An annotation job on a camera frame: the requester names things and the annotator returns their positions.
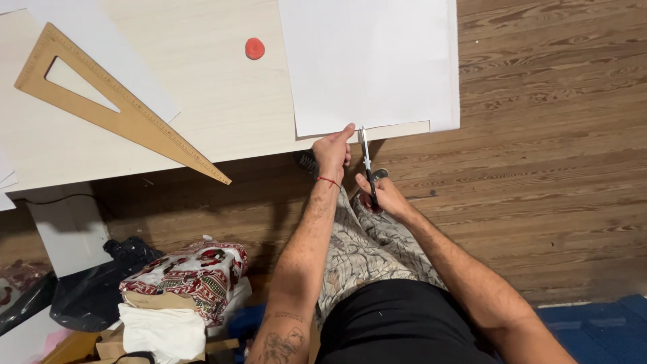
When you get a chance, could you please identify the person's right hand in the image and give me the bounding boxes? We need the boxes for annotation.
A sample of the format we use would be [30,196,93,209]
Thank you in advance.
[355,173,413,219]

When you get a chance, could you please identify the person's left hand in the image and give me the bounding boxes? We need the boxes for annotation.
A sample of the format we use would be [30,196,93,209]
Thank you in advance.
[312,123,356,187]

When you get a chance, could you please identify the black-handled scissors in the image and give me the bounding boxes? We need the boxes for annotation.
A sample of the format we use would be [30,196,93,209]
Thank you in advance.
[357,126,380,206]

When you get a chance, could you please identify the large white paper sheet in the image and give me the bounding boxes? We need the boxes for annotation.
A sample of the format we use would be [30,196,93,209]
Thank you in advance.
[277,0,452,139]

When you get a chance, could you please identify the grey leaf-patterned trousers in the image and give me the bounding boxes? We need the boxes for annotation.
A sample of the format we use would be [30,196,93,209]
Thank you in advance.
[315,184,449,327]

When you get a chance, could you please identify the black shirt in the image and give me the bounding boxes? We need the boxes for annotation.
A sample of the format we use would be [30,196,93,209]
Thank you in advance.
[315,278,502,364]

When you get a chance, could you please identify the red round eraser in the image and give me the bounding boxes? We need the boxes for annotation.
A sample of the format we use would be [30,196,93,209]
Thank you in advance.
[245,37,266,61]

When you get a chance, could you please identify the white paper sheet underneath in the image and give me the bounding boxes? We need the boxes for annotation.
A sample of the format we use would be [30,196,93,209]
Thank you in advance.
[430,0,461,133]

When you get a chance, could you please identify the red white patterned bag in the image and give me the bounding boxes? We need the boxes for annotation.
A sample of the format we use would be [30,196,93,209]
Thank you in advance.
[119,241,249,328]

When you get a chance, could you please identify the blue cloth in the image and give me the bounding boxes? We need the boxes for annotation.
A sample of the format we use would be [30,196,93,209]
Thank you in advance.
[227,302,267,351]

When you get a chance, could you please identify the wooden triangle set square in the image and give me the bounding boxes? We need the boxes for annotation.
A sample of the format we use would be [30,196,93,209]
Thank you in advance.
[13,22,233,186]

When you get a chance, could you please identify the white cloth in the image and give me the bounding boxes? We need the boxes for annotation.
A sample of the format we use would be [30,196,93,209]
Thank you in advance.
[117,302,207,364]

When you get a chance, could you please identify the blue rug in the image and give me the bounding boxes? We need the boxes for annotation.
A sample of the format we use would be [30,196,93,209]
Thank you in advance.
[535,294,647,364]

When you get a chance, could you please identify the white table leg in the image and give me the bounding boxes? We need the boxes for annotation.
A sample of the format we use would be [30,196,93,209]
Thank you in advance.
[24,183,113,278]

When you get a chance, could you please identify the black plastic bag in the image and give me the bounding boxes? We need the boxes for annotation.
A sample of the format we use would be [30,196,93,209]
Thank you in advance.
[49,236,166,333]

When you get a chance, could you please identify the brown paper bag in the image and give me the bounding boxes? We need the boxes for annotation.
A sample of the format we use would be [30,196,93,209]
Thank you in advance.
[39,290,240,364]

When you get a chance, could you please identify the black plastic sheet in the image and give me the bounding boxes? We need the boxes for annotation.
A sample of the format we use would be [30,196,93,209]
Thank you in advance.
[0,271,58,337]

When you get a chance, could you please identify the black cable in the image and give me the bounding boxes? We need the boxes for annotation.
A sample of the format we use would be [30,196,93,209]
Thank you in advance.
[14,193,102,206]

